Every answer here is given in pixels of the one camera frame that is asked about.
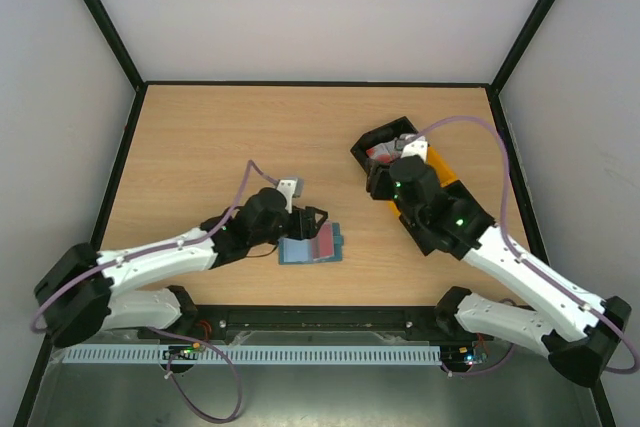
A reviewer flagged red circle credit card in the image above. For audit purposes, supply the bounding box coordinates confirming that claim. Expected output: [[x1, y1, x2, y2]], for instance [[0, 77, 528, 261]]
[[313, 222, 335, 259]]

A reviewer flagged teal card holder wallet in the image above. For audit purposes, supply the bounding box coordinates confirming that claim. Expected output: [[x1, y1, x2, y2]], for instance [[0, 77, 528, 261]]
[[278, 222, 344, 265]]

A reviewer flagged black bin with red cards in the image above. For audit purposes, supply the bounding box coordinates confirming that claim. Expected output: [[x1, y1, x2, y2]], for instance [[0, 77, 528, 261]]
[[350, 116, 418, 174]]

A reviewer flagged black bin with teal cards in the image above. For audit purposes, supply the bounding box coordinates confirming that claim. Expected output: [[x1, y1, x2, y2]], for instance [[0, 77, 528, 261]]
[[399, 181, 496, 260]]

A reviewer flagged yellow bin with cards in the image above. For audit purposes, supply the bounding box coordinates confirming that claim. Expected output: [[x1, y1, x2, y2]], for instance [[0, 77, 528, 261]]
[[390, 148, 459, 221]]

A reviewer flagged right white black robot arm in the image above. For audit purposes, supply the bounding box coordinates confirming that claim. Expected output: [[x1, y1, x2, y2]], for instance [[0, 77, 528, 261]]
[[365, 155, 632, 388]]

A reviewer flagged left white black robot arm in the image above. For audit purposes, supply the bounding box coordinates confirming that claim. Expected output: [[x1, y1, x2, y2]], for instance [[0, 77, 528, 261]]
[[34, 184, 328, 348]]

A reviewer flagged stack of white red cards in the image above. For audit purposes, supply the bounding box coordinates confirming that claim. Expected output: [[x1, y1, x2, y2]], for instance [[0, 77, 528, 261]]
[[366, 141, 401, 164]]

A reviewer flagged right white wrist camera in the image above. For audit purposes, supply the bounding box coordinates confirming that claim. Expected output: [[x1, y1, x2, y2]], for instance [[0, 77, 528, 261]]
[[394, 133, 429, 163]]

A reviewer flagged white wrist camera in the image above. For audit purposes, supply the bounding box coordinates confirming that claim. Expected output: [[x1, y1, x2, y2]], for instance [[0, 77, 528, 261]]
[[394, 133, 429, 163], [276, 177, 304, 214]]

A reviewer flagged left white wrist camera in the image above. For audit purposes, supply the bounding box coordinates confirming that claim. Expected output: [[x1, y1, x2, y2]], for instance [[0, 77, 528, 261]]
[[276, 177, 304, 214]]

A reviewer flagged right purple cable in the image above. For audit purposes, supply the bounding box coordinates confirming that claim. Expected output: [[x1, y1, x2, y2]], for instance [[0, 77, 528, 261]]
[[409, 115, 629, 379]]

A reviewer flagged black aluminium frame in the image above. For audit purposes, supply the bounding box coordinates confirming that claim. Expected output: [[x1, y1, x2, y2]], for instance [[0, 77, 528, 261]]
[[13, 0, 616, 426]]

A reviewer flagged light blue slotted cable duct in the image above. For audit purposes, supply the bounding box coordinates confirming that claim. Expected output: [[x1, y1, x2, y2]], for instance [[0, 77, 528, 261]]
[[61, 344, 441, 366]]

